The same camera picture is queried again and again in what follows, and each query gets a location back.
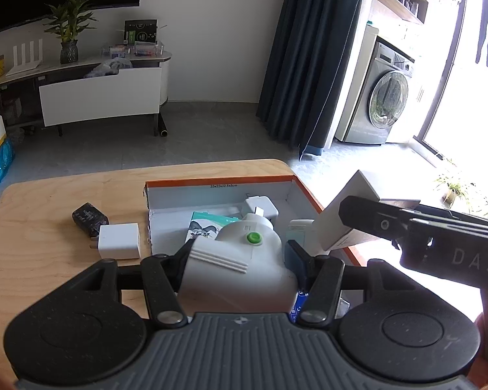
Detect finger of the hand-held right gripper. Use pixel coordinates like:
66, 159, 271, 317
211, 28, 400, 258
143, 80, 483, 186
338, 196, 416, 249
398, 201, 488, 233

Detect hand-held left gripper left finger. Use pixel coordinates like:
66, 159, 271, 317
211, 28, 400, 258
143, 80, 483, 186
66, 240, 197, 330

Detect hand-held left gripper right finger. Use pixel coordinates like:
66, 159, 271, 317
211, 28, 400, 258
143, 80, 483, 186
285, 240, 416, 328

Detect white cardboard product box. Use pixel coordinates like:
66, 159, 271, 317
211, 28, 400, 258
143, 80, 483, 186
316, 170, 422, 253

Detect blue dental floss box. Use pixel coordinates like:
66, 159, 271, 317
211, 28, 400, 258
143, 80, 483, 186
290, 288, 310, 323

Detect orange-edged cardboard box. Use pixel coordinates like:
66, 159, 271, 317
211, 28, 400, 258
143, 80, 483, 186
143, 174, 372, 269

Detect white device with green button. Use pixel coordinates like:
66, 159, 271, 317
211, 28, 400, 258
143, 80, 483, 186
179, 213, 300, 314

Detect white charger plug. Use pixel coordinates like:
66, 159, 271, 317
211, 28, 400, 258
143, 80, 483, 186
98, 222, 141, 261
243, 196, 279, 224

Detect light blue small case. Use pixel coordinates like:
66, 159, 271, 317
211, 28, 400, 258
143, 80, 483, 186
288, 219, 318, 253

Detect balcony potted plant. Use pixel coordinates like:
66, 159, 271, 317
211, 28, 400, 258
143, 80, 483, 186
433, 158, 481, 209

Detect teal tissue packet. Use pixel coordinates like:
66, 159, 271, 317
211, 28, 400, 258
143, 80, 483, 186
186, 211, 245, 253

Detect black power adapter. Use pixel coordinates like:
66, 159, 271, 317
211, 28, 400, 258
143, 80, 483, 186
72, 202, 110, 237

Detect silver washing machine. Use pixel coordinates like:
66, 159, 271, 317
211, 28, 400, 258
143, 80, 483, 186
335, 34, 416, 146

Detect dark blue curtain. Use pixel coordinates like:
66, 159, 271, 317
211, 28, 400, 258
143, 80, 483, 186
255, 0, 369, 152

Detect white tv cabinet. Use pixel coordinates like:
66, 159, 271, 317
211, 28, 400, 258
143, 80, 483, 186
0, 49, 174, 137

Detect grey plastic bag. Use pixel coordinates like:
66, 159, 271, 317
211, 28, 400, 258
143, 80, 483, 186
83, 57, 133, 79

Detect clear pen boxes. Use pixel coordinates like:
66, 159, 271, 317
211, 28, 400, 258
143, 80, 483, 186
101, 40, 164, 59

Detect black and green box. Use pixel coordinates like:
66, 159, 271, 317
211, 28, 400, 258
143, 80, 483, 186
124, 19, 159, 46

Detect white router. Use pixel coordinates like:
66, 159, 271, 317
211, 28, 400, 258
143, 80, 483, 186
6, 39, 44, 76

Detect potted bamboo plant dark vase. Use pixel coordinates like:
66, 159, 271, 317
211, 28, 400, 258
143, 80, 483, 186
44, 0, 101, 65

